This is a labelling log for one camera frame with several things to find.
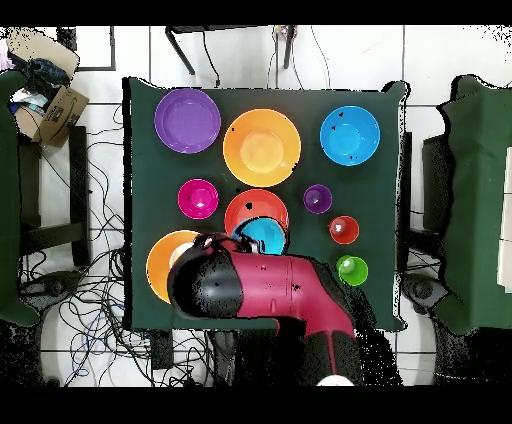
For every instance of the red-orange bowl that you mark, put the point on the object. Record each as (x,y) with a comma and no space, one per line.
(256,204)

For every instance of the green cup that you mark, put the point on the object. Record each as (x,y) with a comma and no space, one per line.
(354,272)

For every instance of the purple cup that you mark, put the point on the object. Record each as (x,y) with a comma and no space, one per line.
(318,198)

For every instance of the orange cup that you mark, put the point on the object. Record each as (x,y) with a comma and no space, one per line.
(346,231)

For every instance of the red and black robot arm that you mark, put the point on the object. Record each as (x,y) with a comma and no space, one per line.
(272,288)

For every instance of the beige cardboard sheet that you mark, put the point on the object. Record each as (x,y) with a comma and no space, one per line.
(44,46)

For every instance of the large blue bowl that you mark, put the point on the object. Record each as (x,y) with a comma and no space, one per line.
(350,136)

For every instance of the black metal stand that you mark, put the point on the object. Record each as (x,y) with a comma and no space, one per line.
(180,50)

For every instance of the green cloth side table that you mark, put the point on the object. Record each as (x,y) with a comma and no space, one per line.
(476,200)
(8,200)

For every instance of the black pedestal leg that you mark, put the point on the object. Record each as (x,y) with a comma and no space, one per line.
(50,288)
(424,292)

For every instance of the dark green tablecloth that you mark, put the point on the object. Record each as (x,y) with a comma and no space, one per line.
(160,200)

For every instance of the large orange bowl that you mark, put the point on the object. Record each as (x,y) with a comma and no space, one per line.
(160,264)
(262,148)

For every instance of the black power strip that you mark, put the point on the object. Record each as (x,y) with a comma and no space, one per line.
(161,350)

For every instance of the pink bowl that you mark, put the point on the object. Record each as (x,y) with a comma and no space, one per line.
(198,198)

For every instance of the purple bowl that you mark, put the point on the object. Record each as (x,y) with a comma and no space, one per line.
(187,120)

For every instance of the small blue bowl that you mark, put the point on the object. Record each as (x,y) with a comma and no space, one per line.
(266,238)

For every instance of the black rectangular frame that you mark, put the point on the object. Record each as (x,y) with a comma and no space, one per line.
(112,48)

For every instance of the brown cardboard box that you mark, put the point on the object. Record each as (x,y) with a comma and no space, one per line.
(60,120)

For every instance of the black stool frame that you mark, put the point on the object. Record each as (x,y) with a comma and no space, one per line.
(78,192)

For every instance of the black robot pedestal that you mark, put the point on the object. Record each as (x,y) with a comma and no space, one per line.
(244,356)

